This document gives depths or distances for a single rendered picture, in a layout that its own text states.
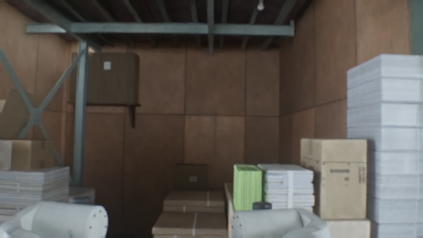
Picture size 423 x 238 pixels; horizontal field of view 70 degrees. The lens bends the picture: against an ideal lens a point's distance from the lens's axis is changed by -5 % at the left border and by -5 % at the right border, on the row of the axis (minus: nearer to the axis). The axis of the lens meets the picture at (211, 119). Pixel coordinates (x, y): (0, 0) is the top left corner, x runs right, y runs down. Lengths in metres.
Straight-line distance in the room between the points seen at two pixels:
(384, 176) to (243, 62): 3.96
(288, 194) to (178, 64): 4.02
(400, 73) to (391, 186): 0.36
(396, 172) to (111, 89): 4.05
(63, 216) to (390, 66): 1.00
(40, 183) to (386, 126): 1.91
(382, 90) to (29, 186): 1.97
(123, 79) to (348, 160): 3.91
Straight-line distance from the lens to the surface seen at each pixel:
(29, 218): 0.57
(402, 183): 1.16
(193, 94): 4.80
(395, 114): 1.14
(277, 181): 1.05
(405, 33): 1.92
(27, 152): 2.24
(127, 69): 4.67
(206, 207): 2.68
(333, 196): 1.10
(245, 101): 4.80
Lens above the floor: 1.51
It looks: 3 degrees up
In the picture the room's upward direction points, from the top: 1 degrees clockwise
